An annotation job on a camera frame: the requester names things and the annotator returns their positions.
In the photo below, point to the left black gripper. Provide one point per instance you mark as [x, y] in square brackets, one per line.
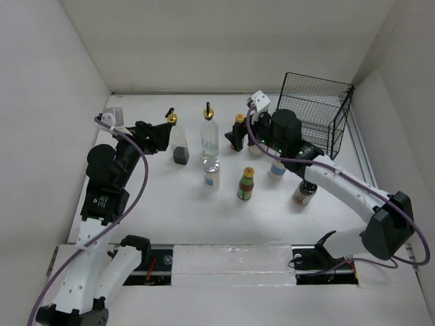
[153, 138]

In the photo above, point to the metal base rail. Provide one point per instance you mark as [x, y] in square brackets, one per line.
[157, 272]

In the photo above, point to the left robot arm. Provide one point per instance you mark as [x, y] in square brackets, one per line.
[91, 282]

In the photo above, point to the dark sauce glass cruet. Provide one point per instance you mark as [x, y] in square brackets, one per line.
[178, 141]

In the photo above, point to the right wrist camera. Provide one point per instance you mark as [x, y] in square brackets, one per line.
[259, 101]

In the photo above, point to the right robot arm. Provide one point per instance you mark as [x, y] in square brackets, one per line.
[388, 217]

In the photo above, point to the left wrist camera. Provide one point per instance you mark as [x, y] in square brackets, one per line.
[111, 118]

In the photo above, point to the silver lid jar blue label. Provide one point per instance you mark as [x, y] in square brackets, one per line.
[211, 167]

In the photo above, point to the black wire rack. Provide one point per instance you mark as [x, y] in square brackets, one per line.
[322, 105]

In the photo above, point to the black cap brown spice jar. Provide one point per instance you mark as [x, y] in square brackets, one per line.
[304, 193]

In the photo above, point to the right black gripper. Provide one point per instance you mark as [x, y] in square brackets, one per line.
[239, 130]

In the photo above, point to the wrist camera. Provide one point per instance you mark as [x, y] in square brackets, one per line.
[259, 101]
[111, 118]

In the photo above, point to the black cap white spice jar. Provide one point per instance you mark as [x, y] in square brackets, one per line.
[255, 150]

